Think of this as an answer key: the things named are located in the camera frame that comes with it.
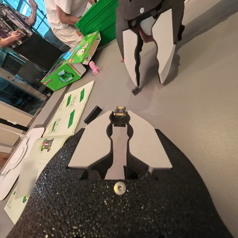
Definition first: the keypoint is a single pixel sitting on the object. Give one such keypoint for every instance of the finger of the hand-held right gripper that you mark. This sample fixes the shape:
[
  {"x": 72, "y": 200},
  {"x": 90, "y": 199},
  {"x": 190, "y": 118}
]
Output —
[
  {"x": 129, "y": 50},
  {"x": 165, "y": 46}
]

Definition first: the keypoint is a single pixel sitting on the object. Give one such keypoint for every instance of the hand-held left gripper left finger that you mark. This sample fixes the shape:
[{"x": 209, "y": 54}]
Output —
[{"x": 93, "y": 146}]

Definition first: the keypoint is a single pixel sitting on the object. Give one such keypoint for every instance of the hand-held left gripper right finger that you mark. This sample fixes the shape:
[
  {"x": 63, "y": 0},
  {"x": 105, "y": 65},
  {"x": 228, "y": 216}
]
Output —
[{"x": 148, "y": 146}]

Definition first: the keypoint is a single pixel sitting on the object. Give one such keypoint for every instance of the tan and black brick assembly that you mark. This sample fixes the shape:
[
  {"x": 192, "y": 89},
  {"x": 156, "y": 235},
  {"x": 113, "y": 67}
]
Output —
[{"x": 119, "y": 121}]

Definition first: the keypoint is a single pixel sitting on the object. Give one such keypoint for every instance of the dark grey bracket brick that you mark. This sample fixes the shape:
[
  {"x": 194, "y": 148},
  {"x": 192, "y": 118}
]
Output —
[{"x": 136, "y": 91}]

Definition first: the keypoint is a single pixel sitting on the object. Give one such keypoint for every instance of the grey desk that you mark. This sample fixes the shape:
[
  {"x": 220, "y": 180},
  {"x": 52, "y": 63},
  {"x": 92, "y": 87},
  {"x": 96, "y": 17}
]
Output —
[{"x": 200, "y": 111}]

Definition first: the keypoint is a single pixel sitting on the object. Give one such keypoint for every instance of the person's right hand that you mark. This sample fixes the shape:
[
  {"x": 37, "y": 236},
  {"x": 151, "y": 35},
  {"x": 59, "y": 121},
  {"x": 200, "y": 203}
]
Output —
[{"x": 146, "y": 38}]

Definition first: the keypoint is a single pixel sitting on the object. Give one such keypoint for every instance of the long black brick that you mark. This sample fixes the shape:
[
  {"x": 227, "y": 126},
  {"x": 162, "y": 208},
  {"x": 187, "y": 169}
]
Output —
[{"x": 93, "y": 114}]

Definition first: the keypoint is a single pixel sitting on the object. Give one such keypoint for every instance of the green stacked plastic bins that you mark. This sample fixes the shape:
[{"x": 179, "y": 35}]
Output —
[{"x": 100, "y": 18}]

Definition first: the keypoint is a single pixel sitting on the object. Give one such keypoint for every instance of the pink brick figure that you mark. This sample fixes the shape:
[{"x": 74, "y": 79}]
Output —
[{"x": 94, "y": 67}]

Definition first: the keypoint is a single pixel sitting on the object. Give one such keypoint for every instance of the open instruction booklet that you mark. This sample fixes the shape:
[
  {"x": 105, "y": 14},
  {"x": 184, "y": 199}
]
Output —
[{"x": 74, "y": 111}]

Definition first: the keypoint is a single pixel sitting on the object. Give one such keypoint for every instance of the green toy brick box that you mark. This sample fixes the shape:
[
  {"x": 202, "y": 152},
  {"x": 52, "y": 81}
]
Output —
[{"x": 59, "y": 78}]

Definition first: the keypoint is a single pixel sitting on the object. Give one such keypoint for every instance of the beige low cabinet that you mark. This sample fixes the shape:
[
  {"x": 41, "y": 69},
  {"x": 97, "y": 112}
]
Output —
[{"x": 11, "y": 115}]

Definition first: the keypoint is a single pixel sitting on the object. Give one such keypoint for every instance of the black office chair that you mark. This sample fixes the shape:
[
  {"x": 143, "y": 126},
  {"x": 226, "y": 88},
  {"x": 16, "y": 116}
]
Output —
[{"x": 37, "y": 50}]

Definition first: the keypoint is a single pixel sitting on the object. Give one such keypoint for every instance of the white rounded base plate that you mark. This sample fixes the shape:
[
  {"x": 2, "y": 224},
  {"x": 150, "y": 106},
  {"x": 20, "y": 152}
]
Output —
[{"x": 37, "y": 132}]

